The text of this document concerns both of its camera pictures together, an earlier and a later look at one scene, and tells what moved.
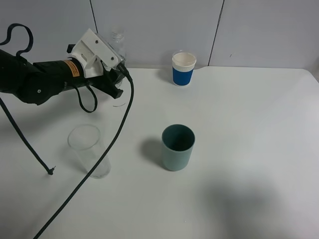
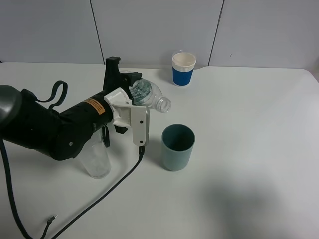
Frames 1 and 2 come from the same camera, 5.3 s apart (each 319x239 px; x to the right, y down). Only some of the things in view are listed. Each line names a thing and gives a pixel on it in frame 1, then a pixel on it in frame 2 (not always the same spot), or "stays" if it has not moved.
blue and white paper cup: [183, 65] stays
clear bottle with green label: [117, 42] → [147, 93]
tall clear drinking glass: [84, 140] stays
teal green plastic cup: [177, 140] stays
